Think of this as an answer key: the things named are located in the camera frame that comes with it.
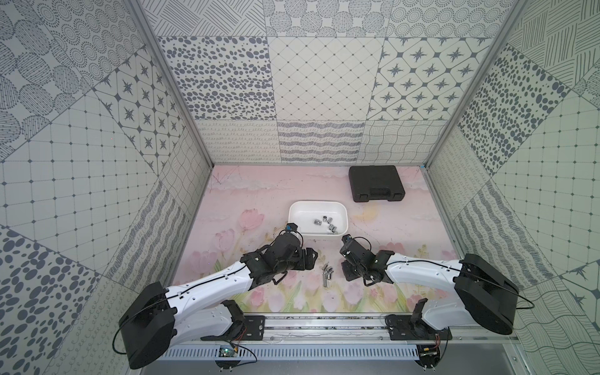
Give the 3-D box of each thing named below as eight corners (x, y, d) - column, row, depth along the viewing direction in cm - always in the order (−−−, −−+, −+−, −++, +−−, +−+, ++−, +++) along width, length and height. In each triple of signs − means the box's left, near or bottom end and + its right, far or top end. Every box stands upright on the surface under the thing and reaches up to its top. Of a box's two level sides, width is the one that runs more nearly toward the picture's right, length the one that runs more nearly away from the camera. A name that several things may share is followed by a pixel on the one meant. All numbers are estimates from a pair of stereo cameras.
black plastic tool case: (352, 201, 107) (354, 195, 103) (348, 172, 119) (349, 165, 115) (403, 201, 107) (406, 195, 103) (393, 172, 119) (396, 166, 115)
